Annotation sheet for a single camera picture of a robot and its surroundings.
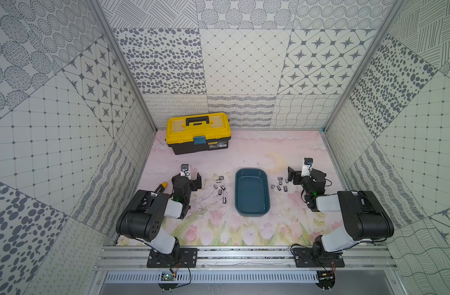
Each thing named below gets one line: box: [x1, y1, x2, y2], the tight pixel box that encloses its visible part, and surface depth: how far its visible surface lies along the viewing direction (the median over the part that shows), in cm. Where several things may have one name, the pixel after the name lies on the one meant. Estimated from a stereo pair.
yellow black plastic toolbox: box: [165, 112, 232, 155], surface depth 101 cm
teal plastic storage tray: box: [234, 167, 271, 217], surface depth 95 cm
